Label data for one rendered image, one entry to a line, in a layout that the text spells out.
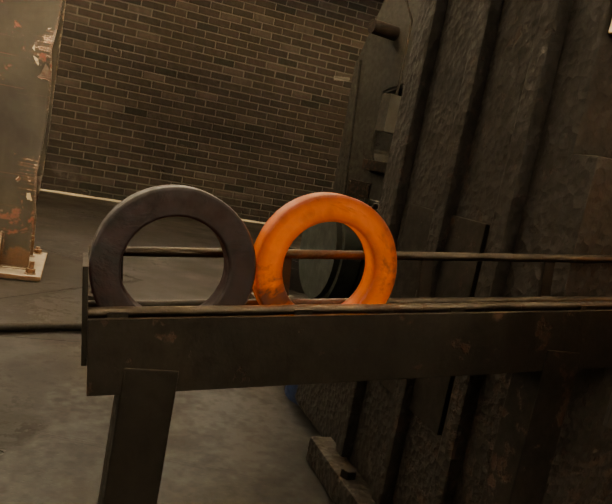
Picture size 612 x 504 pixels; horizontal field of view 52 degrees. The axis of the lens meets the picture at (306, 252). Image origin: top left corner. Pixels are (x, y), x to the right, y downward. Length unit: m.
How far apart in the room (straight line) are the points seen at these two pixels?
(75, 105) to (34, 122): 3.57
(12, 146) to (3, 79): 0.30
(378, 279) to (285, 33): 6.41
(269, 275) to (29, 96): 2.56
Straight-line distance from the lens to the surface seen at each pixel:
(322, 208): 0.75
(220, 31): 6.96
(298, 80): 7.13
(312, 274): 2.20
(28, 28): 3.24
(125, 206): 0.70
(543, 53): 1.17
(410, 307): 0.80
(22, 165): 3.23
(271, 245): 0.74
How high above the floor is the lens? 0.78
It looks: 8 degrees down
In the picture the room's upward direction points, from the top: 11 degrees clockwise
